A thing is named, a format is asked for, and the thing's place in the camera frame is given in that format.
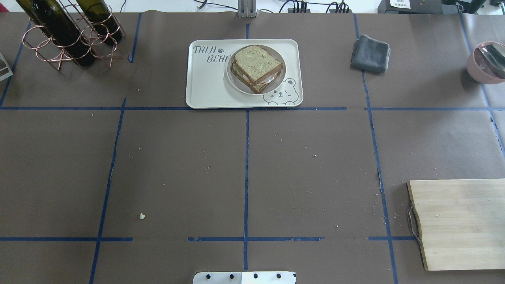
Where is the green wine bottle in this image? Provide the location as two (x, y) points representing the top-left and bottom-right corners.
(16, 0), (95, 67)
(77, 0), (123, 45)

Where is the pink bowl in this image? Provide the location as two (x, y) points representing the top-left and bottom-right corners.
(466, 41), (505, 84)

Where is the aluminium frame post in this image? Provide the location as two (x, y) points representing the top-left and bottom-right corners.
(238, 0), (258, 18)

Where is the cream plate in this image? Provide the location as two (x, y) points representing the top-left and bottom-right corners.
(226, 44), (286, 95)

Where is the wooden cutting board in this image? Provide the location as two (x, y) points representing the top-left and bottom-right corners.
(407, 179), (505, 271)

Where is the white camera mast with base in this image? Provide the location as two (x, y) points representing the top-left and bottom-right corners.
(193, 271), (297, 284)

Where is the black computer box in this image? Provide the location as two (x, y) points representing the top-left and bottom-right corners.
(377, 0), (460, 15)

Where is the green wine bottle middle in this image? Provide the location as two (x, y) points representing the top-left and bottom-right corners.
(77, 0), (123, 45)

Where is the cream bear tray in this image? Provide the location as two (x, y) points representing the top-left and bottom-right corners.
(186, 38), (303, 108)

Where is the bread slice with fried egg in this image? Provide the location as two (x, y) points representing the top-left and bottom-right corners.
(231, 63), (281, 94)

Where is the metal scoop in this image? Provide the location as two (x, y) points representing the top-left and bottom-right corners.
(478, 43), (505, 79)

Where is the copper wire bottle rack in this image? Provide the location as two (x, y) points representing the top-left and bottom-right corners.
(18, 0), (125, 70)

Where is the green wine bottle front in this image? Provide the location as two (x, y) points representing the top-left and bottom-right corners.
(16, 0), (95, 67)

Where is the grey folded cloth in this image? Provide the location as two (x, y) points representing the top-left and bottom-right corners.
(350, 34), (391, 74)

